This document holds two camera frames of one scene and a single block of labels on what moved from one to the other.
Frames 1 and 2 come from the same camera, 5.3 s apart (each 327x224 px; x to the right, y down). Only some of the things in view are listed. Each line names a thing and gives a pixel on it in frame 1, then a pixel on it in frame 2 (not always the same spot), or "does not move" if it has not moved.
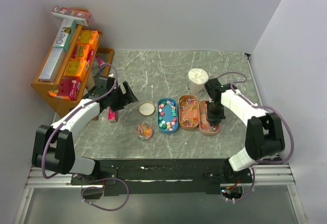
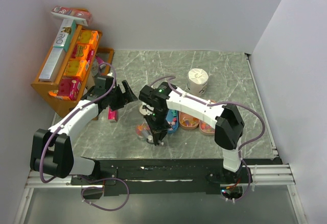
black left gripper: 124,99 does not move
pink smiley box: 69,86 does not move
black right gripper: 216,118 → 156,128
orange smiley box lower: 76,68 does not move
